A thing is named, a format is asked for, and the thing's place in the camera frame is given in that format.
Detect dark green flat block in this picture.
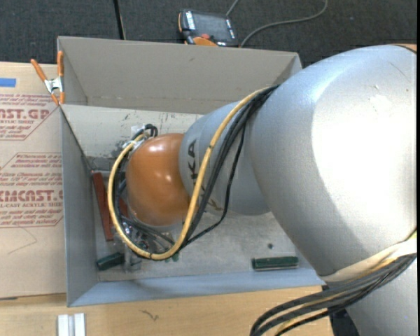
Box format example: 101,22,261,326
96,251,125,271
251,255,300,271

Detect brown cardboard board red print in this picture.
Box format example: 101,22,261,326
0,60,68,301

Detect red-brown flat block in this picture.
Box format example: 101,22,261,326
91,171,115,242

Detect grey metal bin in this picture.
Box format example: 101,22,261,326
57,36,325,308

